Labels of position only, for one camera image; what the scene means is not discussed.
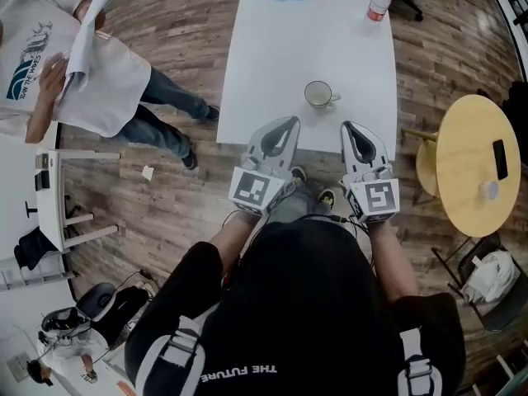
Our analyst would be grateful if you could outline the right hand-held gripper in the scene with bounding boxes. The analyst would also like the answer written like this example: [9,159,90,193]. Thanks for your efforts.
[338,120,401,225]

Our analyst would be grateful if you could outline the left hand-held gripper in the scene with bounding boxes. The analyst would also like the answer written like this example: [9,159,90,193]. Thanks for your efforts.
[228,115,301,217]

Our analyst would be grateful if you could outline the white cup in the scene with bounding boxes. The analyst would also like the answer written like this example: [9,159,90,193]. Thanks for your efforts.
[304,80,342,110]

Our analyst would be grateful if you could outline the person's left forearm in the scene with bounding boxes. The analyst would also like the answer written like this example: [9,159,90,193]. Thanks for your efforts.
[208,210,266,266]

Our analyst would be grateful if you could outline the person's right forearm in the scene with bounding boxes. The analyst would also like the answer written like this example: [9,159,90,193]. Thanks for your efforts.
[365,219,420,305]

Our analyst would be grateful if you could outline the person's grey trousers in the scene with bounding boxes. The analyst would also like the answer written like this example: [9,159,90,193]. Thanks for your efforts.
[266,179,329,224]

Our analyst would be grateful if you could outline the yellow stool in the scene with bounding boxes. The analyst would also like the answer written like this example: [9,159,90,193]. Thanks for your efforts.
[401,127,441,200]

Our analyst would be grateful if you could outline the white table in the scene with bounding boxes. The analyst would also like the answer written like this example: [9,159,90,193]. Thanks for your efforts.
[215,0,398,154]

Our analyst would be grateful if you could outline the round yellow side table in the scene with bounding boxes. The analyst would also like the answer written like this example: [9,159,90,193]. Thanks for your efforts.
[436,93,522,238]

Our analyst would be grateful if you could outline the small white roll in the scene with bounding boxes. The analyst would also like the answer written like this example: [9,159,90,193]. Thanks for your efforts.
[478,180,501,201]

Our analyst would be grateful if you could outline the black phone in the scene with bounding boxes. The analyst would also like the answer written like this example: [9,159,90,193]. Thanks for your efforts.
[492,139,510,182]

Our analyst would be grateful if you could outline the clear bottle with red cap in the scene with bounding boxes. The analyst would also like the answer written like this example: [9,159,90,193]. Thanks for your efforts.
[365,0,394,23]

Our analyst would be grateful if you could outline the person's black t-shirt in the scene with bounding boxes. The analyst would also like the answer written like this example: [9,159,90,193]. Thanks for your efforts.
[123,216,467,396]

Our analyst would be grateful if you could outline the white paper sheets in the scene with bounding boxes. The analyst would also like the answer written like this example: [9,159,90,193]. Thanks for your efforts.
[60,0,121,99]

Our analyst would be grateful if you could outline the white desk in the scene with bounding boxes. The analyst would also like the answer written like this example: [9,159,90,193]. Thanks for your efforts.
[0,148,121,292]

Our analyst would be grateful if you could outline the black cloth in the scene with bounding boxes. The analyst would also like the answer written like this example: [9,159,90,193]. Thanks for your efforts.
[13,226,59,271]

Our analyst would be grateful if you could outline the black and white headset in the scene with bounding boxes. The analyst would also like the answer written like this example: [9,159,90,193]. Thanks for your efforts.
[40,305,91,334]

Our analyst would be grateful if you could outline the grey right shoulder strap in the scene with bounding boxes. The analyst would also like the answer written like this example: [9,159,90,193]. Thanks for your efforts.
[396,327,445,396]

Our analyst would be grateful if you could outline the grey shoulder strap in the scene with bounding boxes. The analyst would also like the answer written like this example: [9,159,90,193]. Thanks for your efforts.
[134,315,207,396]
[396,327,445,396]

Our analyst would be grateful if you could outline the grey left shoulder strap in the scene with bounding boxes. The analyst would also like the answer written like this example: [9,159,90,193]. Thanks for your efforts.
[134,315,207,396]

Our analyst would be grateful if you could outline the white wall socket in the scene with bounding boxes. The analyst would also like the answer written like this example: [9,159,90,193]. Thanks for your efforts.
[5,354,32,384]

